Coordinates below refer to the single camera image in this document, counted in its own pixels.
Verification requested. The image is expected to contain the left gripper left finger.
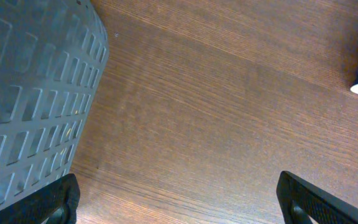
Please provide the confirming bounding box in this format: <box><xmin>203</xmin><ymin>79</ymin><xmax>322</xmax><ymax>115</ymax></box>
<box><xmin>0</xmin><ymin>174</ymin><xmax>80</xmax><ymax>224</ymax></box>

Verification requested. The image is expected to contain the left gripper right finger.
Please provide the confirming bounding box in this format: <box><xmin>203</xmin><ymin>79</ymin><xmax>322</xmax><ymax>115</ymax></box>
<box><xmin>276</xmin><ymin>171</ymin><xmax>358</xmax><ymax>224</ymax></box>

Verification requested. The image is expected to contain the grey plastic mesh basket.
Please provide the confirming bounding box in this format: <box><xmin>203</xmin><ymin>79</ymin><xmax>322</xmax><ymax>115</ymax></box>
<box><xmin>0</xmin><ymin>0</ymin><xmax>109</xmax><ymax>210</ymax></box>

